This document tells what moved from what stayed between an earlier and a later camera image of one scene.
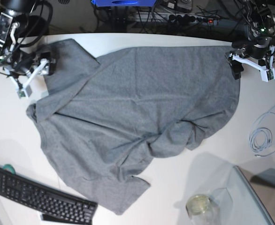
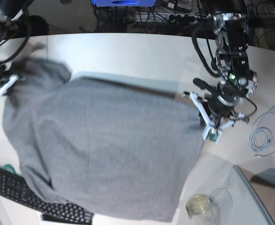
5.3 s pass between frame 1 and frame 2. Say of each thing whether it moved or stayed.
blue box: stayed
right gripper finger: moved
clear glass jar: stayed
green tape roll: stayed
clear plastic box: stayed
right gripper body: moved
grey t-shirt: moved
